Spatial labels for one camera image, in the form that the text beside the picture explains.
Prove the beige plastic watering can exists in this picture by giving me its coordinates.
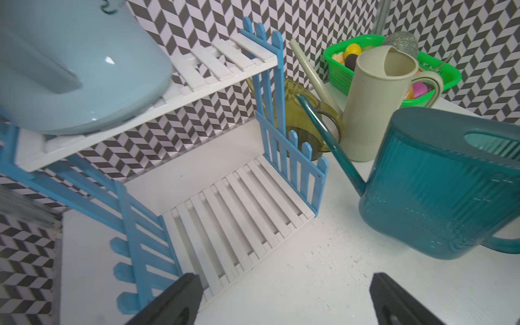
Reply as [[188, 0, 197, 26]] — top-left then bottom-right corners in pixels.
[[289, 38, 444, 163]]

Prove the aluminium corner post right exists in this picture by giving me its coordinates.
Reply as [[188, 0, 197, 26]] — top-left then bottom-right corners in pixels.
[[372, 0, 392, 35]]

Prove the olive green transparent watering can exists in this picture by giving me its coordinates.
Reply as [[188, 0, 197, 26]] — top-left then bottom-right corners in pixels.
[[245, 76, 346, 161]]

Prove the purple eggplant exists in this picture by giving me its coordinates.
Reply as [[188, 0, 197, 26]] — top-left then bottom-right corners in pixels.
[[344, 54, 358, 71]]

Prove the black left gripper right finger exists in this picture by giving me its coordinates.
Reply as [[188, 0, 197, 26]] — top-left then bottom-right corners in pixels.
[[369, 272, 444, 325]]

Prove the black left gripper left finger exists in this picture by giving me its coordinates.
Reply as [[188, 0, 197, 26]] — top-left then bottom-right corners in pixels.
[[127, 273, 203, 325]]

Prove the blue and white wooden shelf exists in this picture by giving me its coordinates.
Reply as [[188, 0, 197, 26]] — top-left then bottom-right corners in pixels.
[[1, 18, 329, 315]]

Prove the yellow lemon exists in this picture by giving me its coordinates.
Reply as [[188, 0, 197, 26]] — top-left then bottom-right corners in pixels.
[[343, 43, 362, 59]]

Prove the grey green melon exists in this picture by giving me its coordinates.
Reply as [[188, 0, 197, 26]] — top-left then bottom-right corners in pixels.
[[382, 31, 419, 58]]

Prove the light blue watering can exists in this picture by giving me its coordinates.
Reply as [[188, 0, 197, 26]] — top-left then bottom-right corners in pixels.
[[1, 1, 173, 135]]

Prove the green plastic basket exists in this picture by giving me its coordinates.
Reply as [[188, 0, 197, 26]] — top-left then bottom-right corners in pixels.
[[324, 35, 462, 108]]

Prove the teal transparent watering can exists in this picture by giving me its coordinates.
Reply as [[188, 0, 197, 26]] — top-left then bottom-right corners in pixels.
[[298, 95, 519, 260]]

